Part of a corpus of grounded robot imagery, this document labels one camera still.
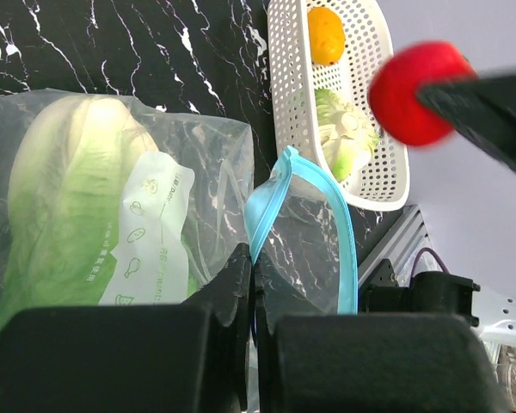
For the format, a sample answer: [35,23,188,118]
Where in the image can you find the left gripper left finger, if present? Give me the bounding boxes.
[0,243,252,412]

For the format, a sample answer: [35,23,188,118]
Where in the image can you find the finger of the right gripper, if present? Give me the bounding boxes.
[419,71,516,174]

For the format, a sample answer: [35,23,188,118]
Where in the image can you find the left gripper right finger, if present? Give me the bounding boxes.
[253,255,509,412]

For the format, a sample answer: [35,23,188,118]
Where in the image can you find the black marble pattern mat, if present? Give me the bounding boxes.
[0,0,396,311]

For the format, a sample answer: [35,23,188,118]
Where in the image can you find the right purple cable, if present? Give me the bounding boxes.
[408,247,451,280]

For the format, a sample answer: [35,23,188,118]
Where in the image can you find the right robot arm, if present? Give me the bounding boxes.
[358,71,516,348]

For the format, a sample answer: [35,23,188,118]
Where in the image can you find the fake red apple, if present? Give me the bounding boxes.
[368,40,476,147]

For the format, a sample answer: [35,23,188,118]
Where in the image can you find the fake white cauliflower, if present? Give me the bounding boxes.
[315,89,379,182]

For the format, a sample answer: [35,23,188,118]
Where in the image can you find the fake orange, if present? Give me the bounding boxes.
[307,6,346,66]

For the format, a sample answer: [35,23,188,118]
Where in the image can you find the clear zip top bag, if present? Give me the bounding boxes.
[0,88,360,345]

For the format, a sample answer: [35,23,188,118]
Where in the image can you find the white oval basket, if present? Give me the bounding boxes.
[267,1,409,212]

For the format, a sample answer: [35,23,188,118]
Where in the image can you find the fake green lettuce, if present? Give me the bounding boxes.
[0,94,199,341]

